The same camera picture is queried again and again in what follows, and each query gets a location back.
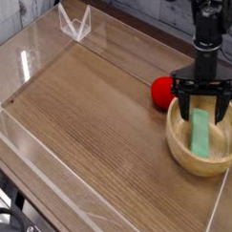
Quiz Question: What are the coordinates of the green rectangular block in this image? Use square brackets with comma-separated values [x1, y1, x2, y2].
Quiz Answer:
[190, 108, 210, 158]

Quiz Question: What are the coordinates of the clear acrylic corner bracket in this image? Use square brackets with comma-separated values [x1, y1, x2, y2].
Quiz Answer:
[57, 4, 92, 42]

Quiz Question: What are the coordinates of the clear acrylic front wall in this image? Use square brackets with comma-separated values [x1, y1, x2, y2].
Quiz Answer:
[0, 103, 140, 232]

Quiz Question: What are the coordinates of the red ball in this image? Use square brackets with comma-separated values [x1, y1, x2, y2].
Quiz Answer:
[151, 76, 175, 111]

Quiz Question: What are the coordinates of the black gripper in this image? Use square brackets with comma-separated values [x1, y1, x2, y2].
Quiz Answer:
[170, 62, 232, 123]

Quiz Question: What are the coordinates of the black cable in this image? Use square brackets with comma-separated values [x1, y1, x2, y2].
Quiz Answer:
[0, 206, 28, 232]

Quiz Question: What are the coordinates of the light wooden bowl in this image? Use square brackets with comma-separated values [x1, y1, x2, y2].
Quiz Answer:
[166, 96, 232, 178]

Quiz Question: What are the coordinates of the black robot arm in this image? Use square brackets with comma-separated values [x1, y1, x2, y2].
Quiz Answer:
[170, 0, 232, 123]

